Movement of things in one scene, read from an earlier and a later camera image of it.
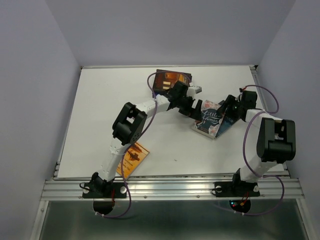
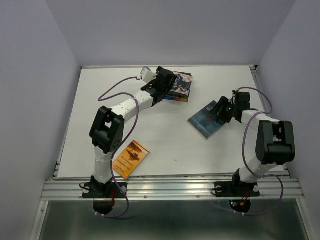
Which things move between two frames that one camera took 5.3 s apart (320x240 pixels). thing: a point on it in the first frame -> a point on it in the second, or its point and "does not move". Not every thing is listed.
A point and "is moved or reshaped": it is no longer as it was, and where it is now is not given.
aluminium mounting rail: x=181 y=189 does not move
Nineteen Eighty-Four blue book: x=227 y=122 -> x=205 y=122
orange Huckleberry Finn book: x=131 y=160 does not move
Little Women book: x=210 y=119 -> x=182 y=82
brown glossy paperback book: x=164 y=79 is moved or reshaped
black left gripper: x=194 y=113 -> x=172 y=82
